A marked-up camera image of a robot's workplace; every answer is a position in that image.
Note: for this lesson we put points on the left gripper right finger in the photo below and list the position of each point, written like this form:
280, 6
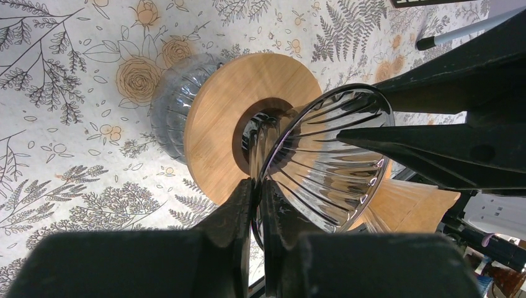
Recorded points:
303, 261

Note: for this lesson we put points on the grey glass pitcher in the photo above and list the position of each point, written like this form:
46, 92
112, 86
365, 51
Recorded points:
173, 97

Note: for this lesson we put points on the brown paper coffee filter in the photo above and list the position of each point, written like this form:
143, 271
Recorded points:
405, 207

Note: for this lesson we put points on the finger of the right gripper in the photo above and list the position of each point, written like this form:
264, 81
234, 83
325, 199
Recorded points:
490, 158
487, 68

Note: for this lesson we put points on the floral tablecloth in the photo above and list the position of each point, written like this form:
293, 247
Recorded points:
77, 77

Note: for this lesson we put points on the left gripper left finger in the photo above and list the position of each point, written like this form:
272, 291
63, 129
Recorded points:
209, 260

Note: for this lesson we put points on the orange coffee filter box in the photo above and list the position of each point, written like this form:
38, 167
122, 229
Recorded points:
415, 3

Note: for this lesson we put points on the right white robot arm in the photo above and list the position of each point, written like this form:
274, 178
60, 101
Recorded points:
497, 213

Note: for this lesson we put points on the wooden ring holder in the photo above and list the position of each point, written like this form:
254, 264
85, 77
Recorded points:
231, 96

